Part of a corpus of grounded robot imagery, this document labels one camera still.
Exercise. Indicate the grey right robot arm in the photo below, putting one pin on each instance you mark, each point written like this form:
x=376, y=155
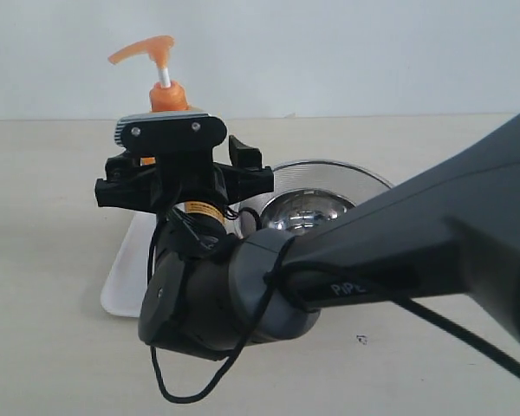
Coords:
x=453, y=229

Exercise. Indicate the small stainless steel bowl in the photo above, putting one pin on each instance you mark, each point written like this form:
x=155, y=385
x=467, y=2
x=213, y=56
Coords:
x=298, y=211

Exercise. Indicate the white rectangular plastic tray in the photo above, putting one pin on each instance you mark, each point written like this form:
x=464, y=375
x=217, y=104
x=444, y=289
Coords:
x=125, y=286

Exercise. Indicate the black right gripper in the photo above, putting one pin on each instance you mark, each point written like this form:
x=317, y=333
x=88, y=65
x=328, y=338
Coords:
x=184, y=177

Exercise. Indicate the steel mesh strainer bowl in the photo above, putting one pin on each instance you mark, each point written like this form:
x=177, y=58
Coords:
x=353, y=182

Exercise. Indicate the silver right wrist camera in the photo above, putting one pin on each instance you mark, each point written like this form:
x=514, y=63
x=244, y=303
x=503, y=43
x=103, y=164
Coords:
x=161, y=133

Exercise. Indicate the orange pump soap bottle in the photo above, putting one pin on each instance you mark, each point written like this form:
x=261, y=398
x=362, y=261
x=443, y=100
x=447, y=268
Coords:
x=166, y=95

